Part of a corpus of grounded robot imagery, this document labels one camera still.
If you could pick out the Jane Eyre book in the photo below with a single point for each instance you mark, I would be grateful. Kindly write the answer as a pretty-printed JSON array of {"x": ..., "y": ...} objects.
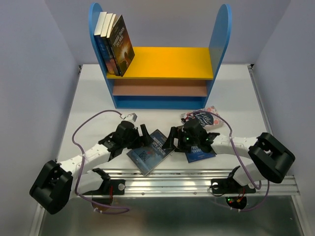
[{"x": 100, "y": 43}]

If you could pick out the Nineteen Eighty-Four book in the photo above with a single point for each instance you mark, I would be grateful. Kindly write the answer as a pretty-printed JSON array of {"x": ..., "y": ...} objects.
[{"x": 147, "y": 158}]

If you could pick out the Three Days to See book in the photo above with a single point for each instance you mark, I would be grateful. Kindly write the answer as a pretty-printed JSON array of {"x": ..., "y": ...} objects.
[{"x": 121, "y": 45}]

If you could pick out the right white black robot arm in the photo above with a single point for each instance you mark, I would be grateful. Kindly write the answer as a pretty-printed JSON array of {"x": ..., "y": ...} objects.
[{"x": 271, "y": 160}]

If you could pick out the Animal Farm book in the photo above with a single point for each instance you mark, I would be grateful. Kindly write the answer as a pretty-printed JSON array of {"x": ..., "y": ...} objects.
[{"x": 196, "y": 154}]

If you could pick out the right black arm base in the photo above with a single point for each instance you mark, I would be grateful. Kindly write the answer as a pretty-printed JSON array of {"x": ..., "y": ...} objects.
[{"x": 225, "y": 186}]

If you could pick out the aluminium mounting rail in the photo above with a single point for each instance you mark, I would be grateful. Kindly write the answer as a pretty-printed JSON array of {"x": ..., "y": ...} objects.
[{"x": 177, "y": 183}]

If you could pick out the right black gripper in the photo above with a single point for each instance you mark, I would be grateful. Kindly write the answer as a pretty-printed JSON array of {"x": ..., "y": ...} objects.
[{"x": 173, "y": 133}]

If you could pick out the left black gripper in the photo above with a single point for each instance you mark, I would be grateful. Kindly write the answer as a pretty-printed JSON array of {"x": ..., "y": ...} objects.
[{"x": 145, "y": 139}]

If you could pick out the Little Women book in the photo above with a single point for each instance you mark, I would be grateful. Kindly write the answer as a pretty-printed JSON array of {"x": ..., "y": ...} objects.
[{"x": 205, "y": 117}]

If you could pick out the A Tale of Two Cities book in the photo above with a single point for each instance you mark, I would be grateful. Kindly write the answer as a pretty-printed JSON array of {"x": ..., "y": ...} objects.
[{"x": 104, "y": 36}]

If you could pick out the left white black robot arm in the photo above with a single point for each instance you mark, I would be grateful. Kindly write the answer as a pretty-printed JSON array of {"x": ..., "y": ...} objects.
[{"x": 57, "y": 183}]

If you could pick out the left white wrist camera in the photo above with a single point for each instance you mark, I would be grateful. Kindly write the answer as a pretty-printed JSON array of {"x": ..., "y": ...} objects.
[{"x": 130, "y": 117}]

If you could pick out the blue and yellow bookshelf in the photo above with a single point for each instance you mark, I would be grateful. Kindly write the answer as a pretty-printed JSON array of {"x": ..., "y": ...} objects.
[{"x": 167, "y": 77}]

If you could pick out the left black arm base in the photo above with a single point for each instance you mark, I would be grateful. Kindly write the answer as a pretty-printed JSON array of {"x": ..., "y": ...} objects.
[{"x": 109, "y": 187}]

